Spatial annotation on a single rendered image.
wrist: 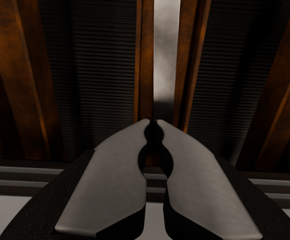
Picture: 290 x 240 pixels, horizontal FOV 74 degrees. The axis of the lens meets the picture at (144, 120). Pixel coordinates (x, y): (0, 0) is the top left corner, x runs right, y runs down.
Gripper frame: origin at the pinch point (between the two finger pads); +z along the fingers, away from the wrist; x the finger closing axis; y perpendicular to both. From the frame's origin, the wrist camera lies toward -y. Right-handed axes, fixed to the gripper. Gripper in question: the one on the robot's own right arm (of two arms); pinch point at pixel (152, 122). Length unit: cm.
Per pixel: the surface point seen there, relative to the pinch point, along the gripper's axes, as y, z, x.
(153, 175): 7.7, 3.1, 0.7
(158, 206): 9.4, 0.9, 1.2
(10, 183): 8.6, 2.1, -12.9
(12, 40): -2.1, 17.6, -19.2
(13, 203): 9.9, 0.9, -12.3
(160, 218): 11.2, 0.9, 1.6
